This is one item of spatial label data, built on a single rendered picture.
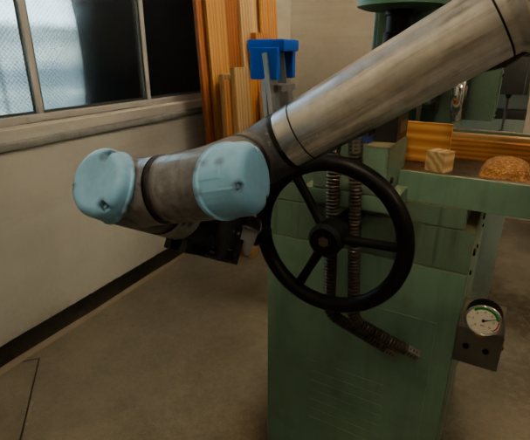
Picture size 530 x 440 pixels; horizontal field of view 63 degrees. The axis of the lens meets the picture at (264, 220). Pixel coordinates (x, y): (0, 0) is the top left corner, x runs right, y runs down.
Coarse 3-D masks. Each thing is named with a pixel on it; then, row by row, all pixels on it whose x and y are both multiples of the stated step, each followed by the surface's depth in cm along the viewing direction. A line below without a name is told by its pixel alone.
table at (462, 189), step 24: (408, 168) 84; (456, 168) 84; (480, 168) 84; (312, 192) 84; (408, 192) 84; (432, 192) 82; (456, 192) 80; (480, 192) 77; (504, 192) 76; (528, 192) 74; (528, 216) 75
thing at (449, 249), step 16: (288, 208) 98; (304, 208) 96; (320, 208) 94; (272, 224) 102; (288, 224) 100; (304, 224) 98; (368, 224) 90; (384, 224) 88; (416, 224) 85; (432, 224) 84; (480, 224) 98; (384, 240) 89; (416, 240) 86; (432, 240) 84; (448, 240) 83; (464, 240) 82; (384, 256) 91; (416, 256) 87; (432, 256) 85; (448, 256) 84; (464, 256) 82; (464, 272) 83
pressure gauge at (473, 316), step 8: (472, 304) 79; (480, 304) 78; (488, 304) 78; (496, 304) 78; (472, 312) 79; (480, 312) 78; (488, 312) 77; (496, 312) 76; (472, 320) 79; (480, 320) 78; (496, 320) 77; (472, 328) 80; (480, 328) 79; (488, 328) 78; (496, 328) 77; (480, 336) 81
